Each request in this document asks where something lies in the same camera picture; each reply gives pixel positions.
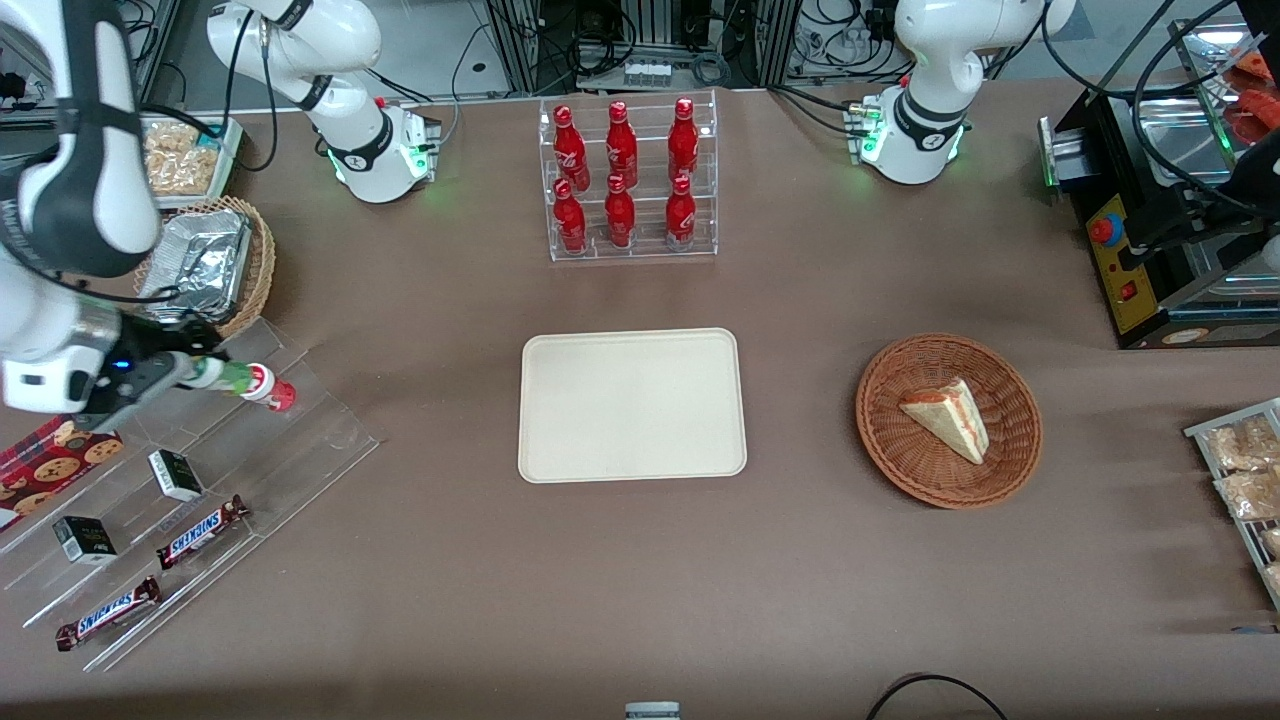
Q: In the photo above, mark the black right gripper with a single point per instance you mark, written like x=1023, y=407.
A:
x=150, y=341

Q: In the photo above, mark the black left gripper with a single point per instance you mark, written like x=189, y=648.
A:
x=1248, y=181

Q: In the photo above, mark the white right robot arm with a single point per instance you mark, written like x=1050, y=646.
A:
x=90, y=150

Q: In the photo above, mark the beige plastic tray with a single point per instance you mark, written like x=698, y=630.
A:
x=632, y=405

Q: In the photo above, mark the red emergency button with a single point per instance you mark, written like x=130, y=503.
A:
x=1105, y=230

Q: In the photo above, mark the aluminium foil container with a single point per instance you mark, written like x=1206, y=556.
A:
x=205, y=265

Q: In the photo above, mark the light wicker basket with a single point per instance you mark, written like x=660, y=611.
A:
x=262, y=270

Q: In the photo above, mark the black food warmer machine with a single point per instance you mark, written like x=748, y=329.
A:
x=1110, y=140

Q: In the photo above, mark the clear acrylic stepped shelf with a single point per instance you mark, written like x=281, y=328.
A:
x=300, y=440

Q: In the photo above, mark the small black box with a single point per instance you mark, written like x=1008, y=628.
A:
x=176, y=475
x=85, y=540

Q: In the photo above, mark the red food packet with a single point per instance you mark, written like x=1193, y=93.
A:
x=1255, y=115

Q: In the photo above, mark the clear cracker bag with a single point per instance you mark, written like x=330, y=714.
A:
x=172, y=135
x=185, y=173

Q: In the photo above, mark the white plastic bin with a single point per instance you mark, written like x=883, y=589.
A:
x=232, y=150

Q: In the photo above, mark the Snickers bar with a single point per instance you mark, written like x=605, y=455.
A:
x=200, y=532
x=108, y=613

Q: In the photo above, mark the red cookie box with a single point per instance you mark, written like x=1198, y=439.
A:
x=50, y=470

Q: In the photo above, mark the teal snack pack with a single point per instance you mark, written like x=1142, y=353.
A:
x=212, y=137

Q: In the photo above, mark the clear snack bag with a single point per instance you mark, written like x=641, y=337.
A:
x=1240, y=445
x=1250, y=495

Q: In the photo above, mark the triangular wrapped sandwich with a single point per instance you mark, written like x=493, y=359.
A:
x=950, y=420

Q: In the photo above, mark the round brown wicker basket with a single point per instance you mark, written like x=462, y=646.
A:
x=900, y=450

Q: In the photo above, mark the red cola bottle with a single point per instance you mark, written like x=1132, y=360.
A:
x=622, y=150
x=683, y=145
x=570, y=225
x=620, y=220
x=680, y=220
x=571, y=155

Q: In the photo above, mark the clear acrylic bottle rack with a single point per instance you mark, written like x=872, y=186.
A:
x=650, y=215

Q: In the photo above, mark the white power strip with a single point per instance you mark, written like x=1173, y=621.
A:
x=647, y=73

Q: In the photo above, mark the grey device edge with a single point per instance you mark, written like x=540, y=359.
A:
x=652, y=711

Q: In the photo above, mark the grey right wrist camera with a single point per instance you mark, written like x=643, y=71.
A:
x=140, y=392

